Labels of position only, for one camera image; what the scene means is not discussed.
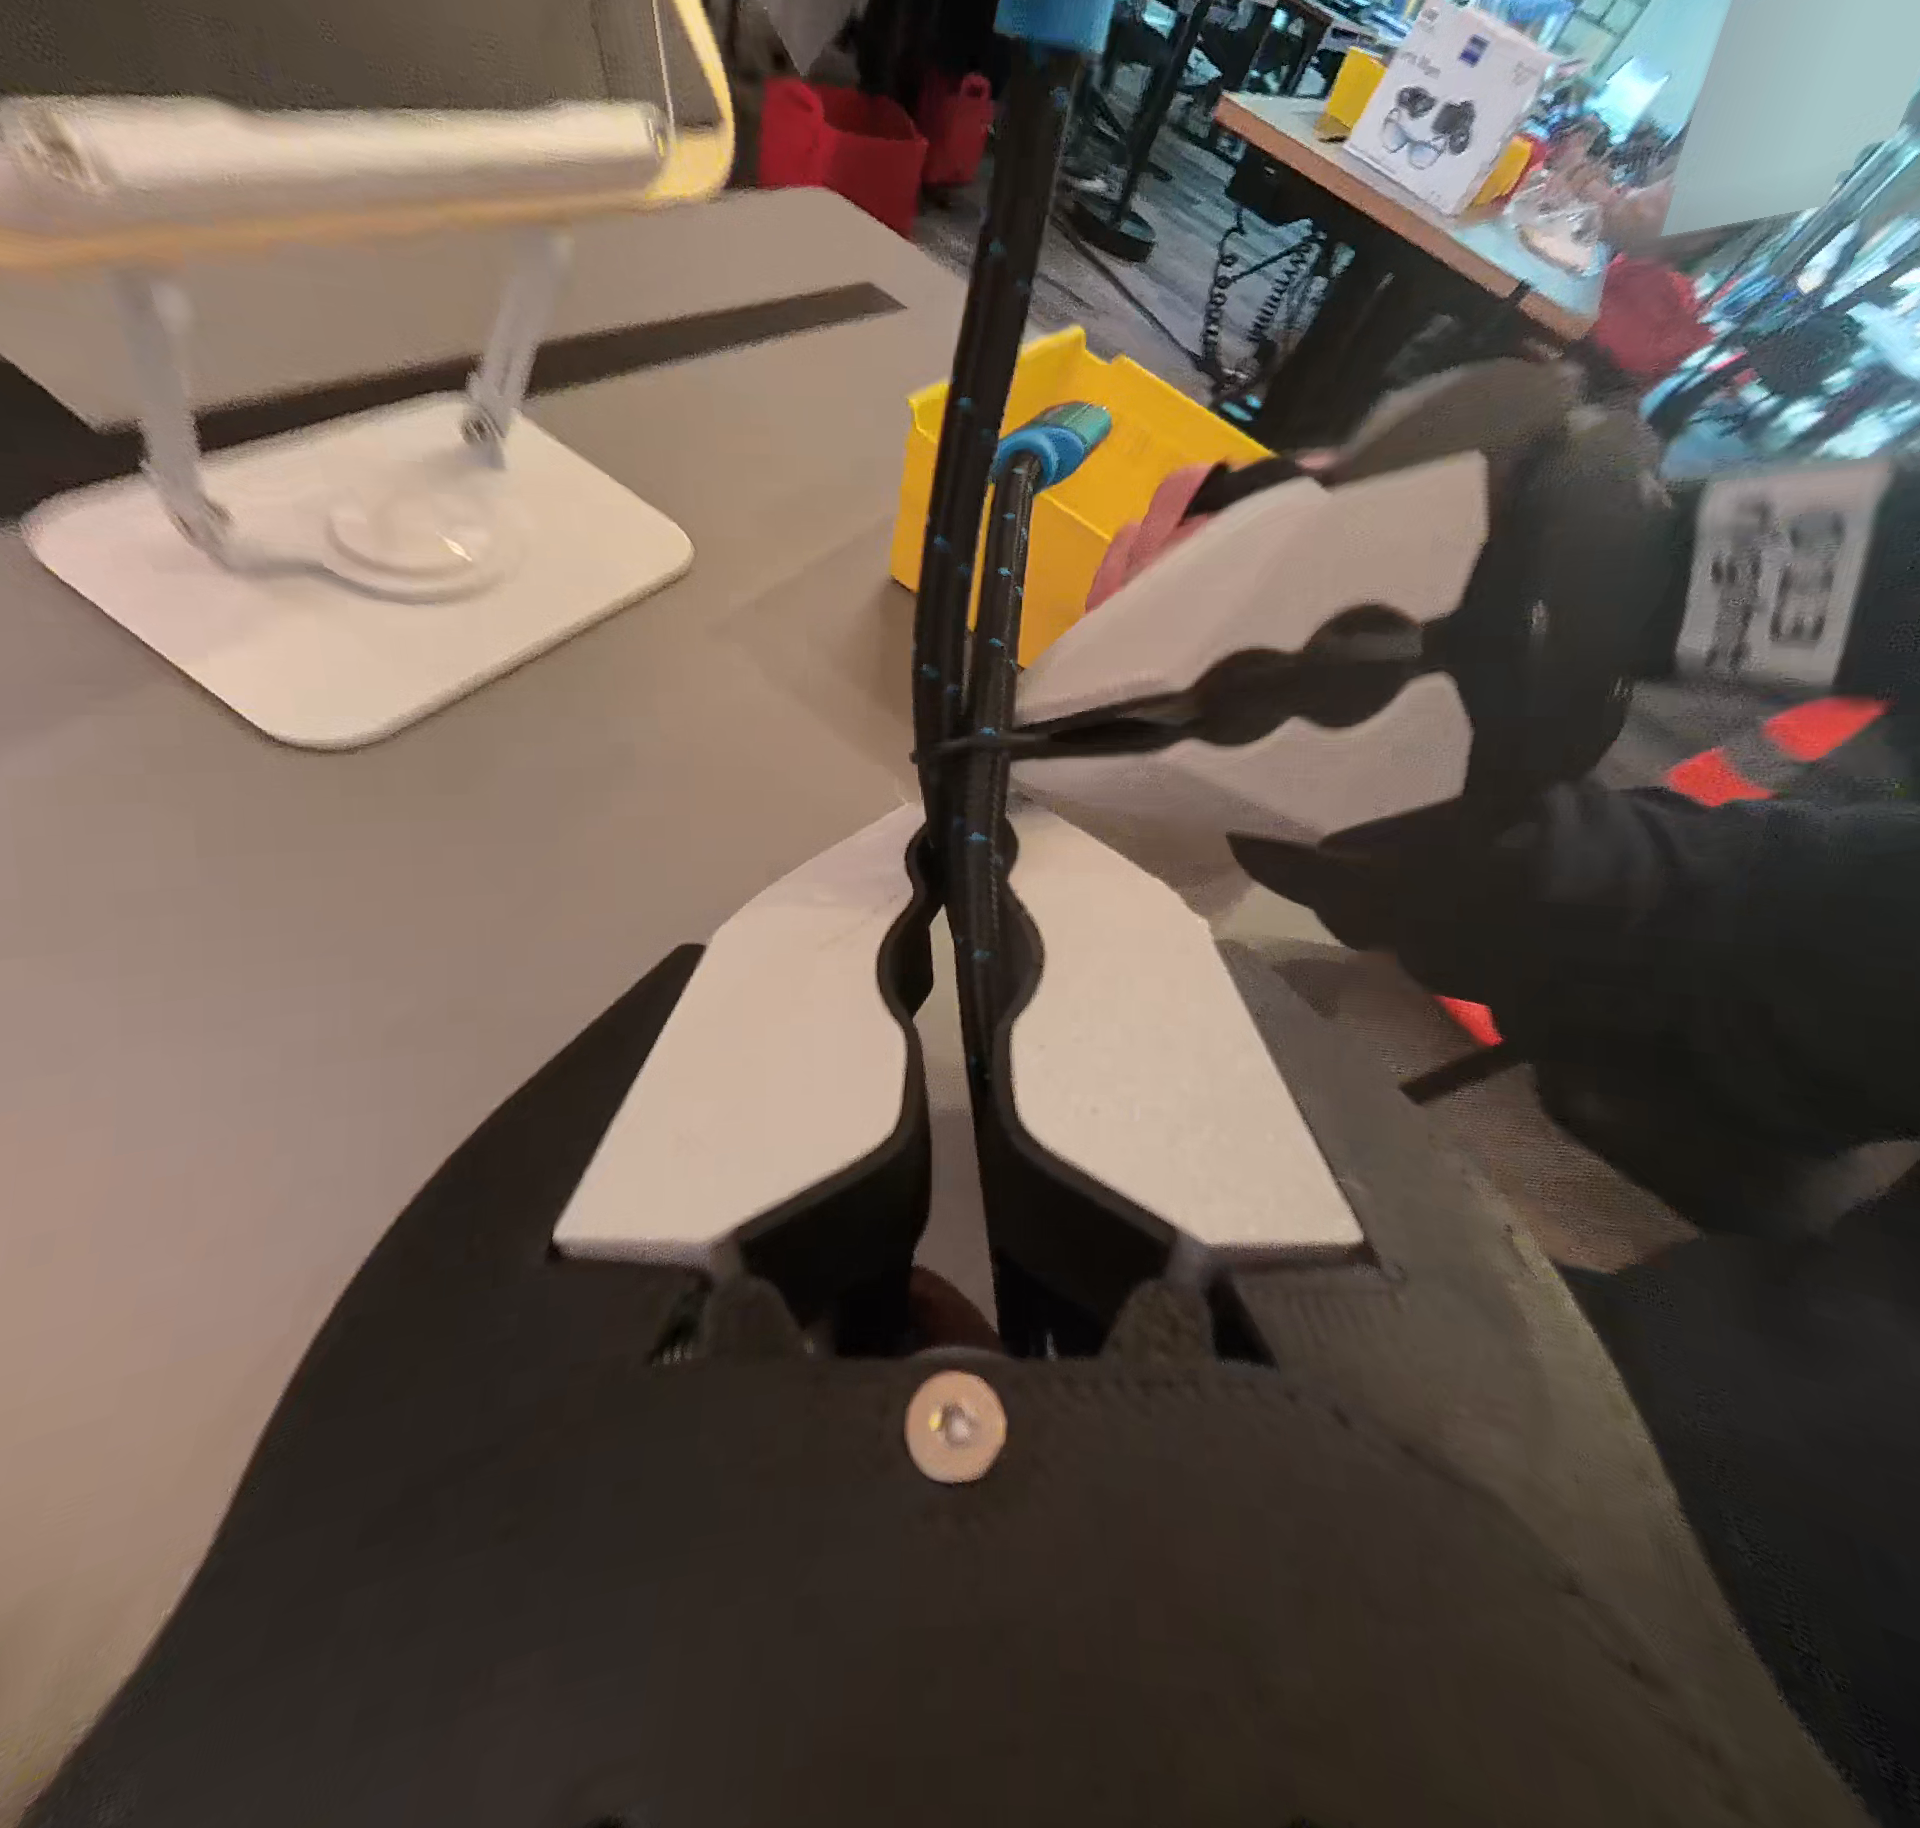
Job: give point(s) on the person's right hand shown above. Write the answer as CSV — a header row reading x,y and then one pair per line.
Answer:
x,y
1156,532

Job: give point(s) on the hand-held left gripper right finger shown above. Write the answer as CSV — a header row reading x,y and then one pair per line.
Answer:
x,y
1186,1109

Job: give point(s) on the yellow plastic bin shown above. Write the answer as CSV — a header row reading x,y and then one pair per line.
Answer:
x,y
1156,418

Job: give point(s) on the red plastic bin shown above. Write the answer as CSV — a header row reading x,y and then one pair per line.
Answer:
x,y
955,125
841,148

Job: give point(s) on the background wooden desk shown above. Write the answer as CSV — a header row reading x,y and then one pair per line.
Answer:
x,y
1411,224

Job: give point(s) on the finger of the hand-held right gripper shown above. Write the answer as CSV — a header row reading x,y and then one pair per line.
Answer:
x,y
1320,538
1320,765

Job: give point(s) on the white printed carton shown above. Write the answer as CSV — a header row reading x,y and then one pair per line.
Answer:
x,y
1457,104

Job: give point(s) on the orange traffic cone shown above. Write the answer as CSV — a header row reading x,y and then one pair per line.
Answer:
x,y
1771,758

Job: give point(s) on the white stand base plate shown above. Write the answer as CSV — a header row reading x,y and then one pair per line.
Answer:
x,y
390,584

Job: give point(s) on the person's right forearm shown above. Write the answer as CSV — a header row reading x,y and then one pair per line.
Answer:
x,y
1621,959

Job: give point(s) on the small yellow box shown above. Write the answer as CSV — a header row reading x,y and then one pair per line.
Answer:
x,y
1357,89

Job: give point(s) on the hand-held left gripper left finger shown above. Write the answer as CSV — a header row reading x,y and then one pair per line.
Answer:
x,y
750,1109

